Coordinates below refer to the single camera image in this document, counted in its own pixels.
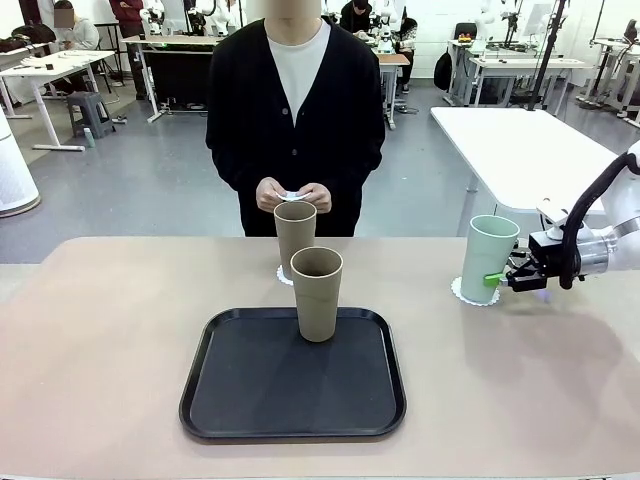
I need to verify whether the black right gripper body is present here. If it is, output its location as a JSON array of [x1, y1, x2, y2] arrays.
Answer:
[[527, 230, 568, 291]]

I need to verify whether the pale green plastic cup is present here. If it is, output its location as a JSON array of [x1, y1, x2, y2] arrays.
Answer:
[[459, 214, 521, 305]]

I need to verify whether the tan plastic cup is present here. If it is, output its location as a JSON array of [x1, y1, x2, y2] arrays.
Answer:
[[273, 201, 319, 281], [290, 246, 345, 344]]

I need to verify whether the person's right forearm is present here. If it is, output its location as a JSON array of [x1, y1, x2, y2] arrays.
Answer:
[[207, 134, 266, 194]]

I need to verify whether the person's left forearm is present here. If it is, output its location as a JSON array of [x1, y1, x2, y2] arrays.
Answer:
[[324, 134, 386, 196]]

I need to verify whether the person's left hand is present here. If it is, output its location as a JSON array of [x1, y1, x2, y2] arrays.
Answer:
[[295, 182, 333, 215]]

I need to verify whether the person's right hand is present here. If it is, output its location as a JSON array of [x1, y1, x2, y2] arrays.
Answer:
[[255, 176, 294, 214]]

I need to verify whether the large white table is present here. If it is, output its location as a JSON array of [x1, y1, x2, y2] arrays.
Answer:
[[429, 106, 640, 236]]

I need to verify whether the long white desk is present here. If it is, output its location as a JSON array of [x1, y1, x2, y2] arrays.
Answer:
[[467, 55, 594, 109]]

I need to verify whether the black backpack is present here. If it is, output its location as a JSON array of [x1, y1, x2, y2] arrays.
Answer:
[[432, 49, 454, 92]]

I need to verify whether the white desk with black device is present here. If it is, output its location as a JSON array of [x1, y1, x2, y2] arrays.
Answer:
[[574, 19, 640, 120]]

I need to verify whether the small white desk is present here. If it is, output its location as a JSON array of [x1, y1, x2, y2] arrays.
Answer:
[[447, 38, 489, 106]]

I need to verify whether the brown-topped table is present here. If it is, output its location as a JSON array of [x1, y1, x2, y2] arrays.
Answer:
[[372, 52, 411, 131]]

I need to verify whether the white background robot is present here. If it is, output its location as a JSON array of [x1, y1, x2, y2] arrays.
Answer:
[[142, 0, 167, 37], [372, 0, 397, 54], [474, 0, 497, 40]]

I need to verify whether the seated person in patterned sweater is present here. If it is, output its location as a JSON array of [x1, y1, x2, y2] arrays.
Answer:
[[394, 17, 419, 96]]

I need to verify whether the black plastic serving tray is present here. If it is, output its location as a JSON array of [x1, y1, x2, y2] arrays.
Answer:
[[178, 306, 408, 441]]

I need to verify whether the seated person in black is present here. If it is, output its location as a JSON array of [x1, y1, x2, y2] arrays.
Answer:
[[339, 0, 374, 34]]

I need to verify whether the person in black cardigan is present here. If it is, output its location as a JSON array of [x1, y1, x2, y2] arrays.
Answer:
[[204, 0, 387, 239]]

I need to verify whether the desk with black panel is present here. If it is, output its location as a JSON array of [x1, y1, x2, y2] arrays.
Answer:
[[121, 33, 221, 124]]

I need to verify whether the standing person in dark red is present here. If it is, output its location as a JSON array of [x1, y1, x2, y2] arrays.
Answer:
[[108, 0, 151, 101]]

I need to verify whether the grey plastic stool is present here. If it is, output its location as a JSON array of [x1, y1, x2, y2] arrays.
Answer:
[[66, 91, 117, 140]]

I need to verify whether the seated person in grey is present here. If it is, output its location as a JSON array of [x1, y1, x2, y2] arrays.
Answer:
[[49, 0, 101, 96]]

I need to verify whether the white height-adjustable desk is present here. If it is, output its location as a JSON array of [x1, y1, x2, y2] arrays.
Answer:
[[0, 49, 117, 153]]

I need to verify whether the black bag on desk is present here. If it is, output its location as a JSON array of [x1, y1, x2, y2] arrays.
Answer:
[[9, 23, 58, 51]]

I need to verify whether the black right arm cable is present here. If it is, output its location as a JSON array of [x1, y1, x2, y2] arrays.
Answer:
[[558, 152, 640, 291]]

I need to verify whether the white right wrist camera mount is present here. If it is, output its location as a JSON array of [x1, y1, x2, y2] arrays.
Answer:
[[535, 198, 571, 240]]

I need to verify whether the black camera stand pole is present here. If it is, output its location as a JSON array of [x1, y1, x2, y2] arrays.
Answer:
[[519, 0, 571, 112]]

